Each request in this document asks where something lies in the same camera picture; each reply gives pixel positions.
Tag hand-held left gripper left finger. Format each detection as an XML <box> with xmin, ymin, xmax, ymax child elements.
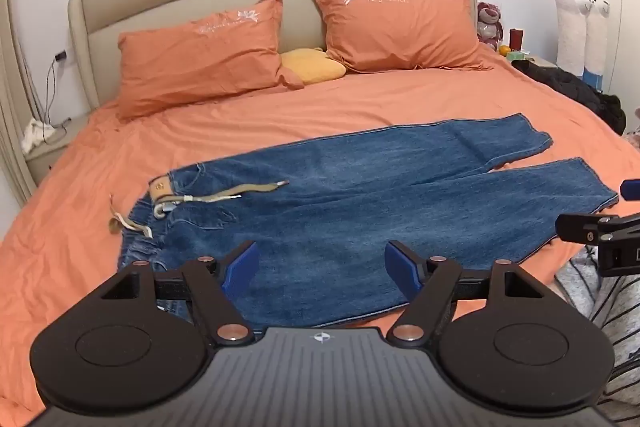
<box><xmin>98</xmin><ymin>241</ymin><xmax>260</xmax><ymax>346</ymax></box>

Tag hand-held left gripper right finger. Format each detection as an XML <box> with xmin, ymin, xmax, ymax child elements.
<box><xmin>385</xmin><ymin>240</ymin><xmax>545</xmax><ymax>346</ymax></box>

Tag beige drawstring belt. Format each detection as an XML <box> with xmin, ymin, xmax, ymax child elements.
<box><xmin>108</xmin><ymin>179</ymin><xmax>290</xmax><ymax>238</ymax></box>

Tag blue denim pants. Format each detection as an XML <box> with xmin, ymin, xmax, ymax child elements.
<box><xmin>117</xmin><ymin>112</ymin><xmax>621</xmax><ymax>329</ymax></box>

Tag striped grey cloth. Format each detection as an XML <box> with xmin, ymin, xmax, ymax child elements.
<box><xmin>553</xmin><ymin>246</ymin><xmax>640</xmax><ymax>424</ymax></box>

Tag black jacket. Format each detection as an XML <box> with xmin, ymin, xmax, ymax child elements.
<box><xmin>510</xmin><ymin>59</ymin><xmax>627</xmax><ymax>136</ymax></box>

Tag white alpaca plush toy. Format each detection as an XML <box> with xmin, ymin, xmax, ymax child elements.
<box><xmin>583</xmin><ymin>0</ymin><xmax>611</xmax><ymax>90</ymax></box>
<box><xmin>554</xmin><ymin>0</ymin><xmax>596</xmax><ymax>78</ymax></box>

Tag bed with orange sheet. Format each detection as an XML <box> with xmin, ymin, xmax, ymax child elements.
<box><xmin>0</xmin><ymin>41</ymin><xmax>640</xmax><ymax>414</ymax></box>

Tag yellow cushion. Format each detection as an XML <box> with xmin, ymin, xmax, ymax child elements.
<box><xmin>279</xmin><ymin>47</ymin><xmax>347</xmax><ymax>86</ymax></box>

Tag orange embroidered pillow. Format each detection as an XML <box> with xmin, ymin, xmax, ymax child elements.
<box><xmin>117</xmin><ymin>0</ymin><xmax>305</xmax><ymax>121</ymax></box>
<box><xmin>308</xmin><ymin>0</ymin><xmax>494</xmax><ymax>74</ymax></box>

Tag pink bear plush toy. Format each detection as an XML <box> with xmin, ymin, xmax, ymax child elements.
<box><xmin>476</xmin><ymin>0</ymin><xmax>504</xmax><ymax>50</ymax></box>

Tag beige nightstand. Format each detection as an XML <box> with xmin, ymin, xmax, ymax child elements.
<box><xmin>24</xmin><ymin>114</ymin><xmax>91</xmax><ymax>186</ymax></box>

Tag white crumpled cloth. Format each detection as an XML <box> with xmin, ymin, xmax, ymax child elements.
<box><xmin>20</xmin><ymin>116</ymin><xmax>56</xmax><ymax>153</ymax></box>

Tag beige curtain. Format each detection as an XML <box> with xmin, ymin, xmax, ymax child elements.
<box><xmin>0</xmin><ymin>0</ymin><xmax>37</xmax><ymax>208</ymax></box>

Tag black charger cable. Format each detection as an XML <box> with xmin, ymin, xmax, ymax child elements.
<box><xmin>42</xmin><ymin>54</ymin><xmax>74</xmax><ymax>144</ymax></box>

